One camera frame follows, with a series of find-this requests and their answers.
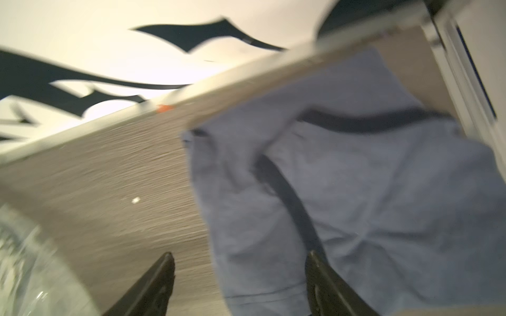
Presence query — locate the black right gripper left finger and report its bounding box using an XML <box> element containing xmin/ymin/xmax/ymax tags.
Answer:
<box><xmin>104</xmin><ymin>252</ymin><xmax>175</xmax><ymax>316</ymax></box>

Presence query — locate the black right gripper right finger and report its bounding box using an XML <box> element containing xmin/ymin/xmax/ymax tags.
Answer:
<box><xmin>304</xmin><ymin>251</ymin><xmax>379</xmax><ymax>316</ymax></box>

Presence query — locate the clear plastic vacuum bag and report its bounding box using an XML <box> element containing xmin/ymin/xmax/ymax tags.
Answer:
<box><xmin>1</xmin><ymin>204</ymin><xmax>100</xmax><ymax>315</ymax></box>

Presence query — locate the blue tank top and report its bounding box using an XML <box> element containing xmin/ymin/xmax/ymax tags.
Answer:
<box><xmin>183</xmin><ymin>49</ymin><xmax>505</xmax><ymax>315</ymax></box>

